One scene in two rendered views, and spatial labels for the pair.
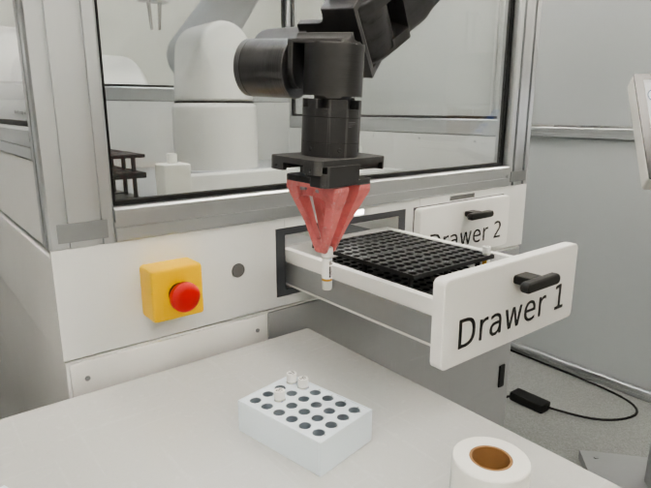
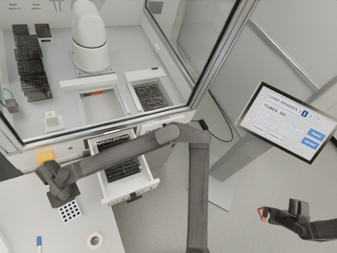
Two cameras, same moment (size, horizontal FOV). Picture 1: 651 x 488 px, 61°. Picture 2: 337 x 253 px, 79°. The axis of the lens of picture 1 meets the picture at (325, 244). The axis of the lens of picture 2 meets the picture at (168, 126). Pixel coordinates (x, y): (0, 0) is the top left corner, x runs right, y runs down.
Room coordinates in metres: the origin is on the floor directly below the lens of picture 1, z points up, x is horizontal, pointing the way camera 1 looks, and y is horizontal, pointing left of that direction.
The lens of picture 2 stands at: (0.39, -0.25, 1.91)
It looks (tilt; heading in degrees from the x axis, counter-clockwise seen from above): 55 degrees down; 354
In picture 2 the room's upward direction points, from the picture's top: 23 degrees clockwise
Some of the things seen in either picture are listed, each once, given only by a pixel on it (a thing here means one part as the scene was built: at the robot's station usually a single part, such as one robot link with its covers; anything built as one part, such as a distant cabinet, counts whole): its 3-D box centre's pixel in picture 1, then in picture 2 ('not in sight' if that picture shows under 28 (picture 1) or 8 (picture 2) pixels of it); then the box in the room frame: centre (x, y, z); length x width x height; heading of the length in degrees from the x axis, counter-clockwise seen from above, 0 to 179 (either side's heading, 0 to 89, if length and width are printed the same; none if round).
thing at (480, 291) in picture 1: (511, 299); (131, 193); (0.68, -0.24, 0.87); 0.29 x 0.02 x 0.11; 128
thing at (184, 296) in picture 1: (183, 295); not in sight; (0.68, 0.19, 0.88); 0.04 x 0.03 x 0.04; 128
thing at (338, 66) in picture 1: (327, 71); (58, 186); (0.55, 0.00, 1.15); 0.07 x 0.06 x 0.07; 61
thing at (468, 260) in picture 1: (451, 264); (125, 173); (0.75, -0.18, 0.90); 0.18 x 0.02 x 0.01; 128
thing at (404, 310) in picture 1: (394, 270); (118, 156); (0.84, -0.11, 0.86); 0.40 x 0.26 x 0.06; 38
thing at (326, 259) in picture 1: (326, 267); not in sight; (0.55, 0.00, 0.95); 0.01 x 0.01 x 0.05
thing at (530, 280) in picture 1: (531, 280); (133, 196); (0.66, -0.26, 0.91); 0.07 x 0.04 x 0.01; 128
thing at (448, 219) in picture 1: (464, 227); (162, 125); (1.12, -0.29, 0.87); 0.29 x 0.02 x 0.11; 128
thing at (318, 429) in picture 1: (303, 419); (68, 208); (0.54, 0.02, 0.78); 0.12 x 0.08 x 0.04; 49
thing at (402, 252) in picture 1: (399, 268); (118, 157); (0.83, -0.12, 0.87); 0.22 x 0.18 x 0.06; 38
